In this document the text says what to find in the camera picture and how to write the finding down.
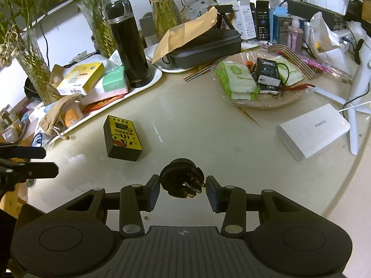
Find white power bank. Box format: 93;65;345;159
275;103;351;163

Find thin wooden stick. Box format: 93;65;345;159
236;106;261;127

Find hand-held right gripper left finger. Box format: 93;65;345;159
65;174;160;236

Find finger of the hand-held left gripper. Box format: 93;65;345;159
0;159;58;192
0;146;46;160

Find white product carton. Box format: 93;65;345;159
216;0;257;39

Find white plastic bag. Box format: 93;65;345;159
309;12;352;76

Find white gimbal tripod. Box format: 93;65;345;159
314;61;371;155

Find black zip case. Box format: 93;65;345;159
162;29;242;69

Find black round relay socket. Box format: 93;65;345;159
160;158;206;199

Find black flat box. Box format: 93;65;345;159
287;0;348;31

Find grey box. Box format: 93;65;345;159
139;12;158;47

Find pink packaging strip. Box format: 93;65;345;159
301;55;352;83

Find small white cup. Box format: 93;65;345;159
3;127;22;142

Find red flat packet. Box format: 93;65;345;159
83;93;128;113

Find white charging cable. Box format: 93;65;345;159
338;101;371;113

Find wide glass vase with bamboo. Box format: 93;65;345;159
56;0;118;59

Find white jar with orange label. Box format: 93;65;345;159
60;104;85;128

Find black product carton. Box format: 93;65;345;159
255;0;271;41

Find green white sachet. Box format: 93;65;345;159
109;49;124;67

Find yellow white carton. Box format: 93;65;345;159
56;62;105;96

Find black thermos bottle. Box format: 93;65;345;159
105;0;153;88

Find black printed small box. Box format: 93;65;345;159
256;57;281;84

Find small black tripod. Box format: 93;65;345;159
216;4;237;31

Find yellow black timer relay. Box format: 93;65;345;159
103;115;143;162

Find red clip leads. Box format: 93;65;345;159
282;82;316;95

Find brown drawstring pouch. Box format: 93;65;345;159
39;93;80;136

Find clear plastic bag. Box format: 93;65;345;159
185;0;216;18

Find green tissue pack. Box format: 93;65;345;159
97;66;130;95

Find brown paper envelope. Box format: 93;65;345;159
151;6;218;63

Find white flat box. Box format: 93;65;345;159
78;87;129;105

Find thin black wire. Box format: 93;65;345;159
278;62;292;96

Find blue product carton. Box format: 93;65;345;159
269;7;293;45

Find black white small box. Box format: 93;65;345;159
257;82;281;95

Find rainbow ribbon cable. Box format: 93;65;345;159
183;45;322;82

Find round woven plate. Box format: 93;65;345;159
214;51;311;110

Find tall glass vase with bamboo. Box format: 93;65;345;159
0;0;58;106

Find green wet wipe pack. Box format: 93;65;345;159
230;88;258;100
272;56;305;86
216;61;259;93

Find pink soap pump bottle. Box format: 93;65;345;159
286;19;304;53

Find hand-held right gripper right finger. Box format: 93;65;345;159
205;176;302;235

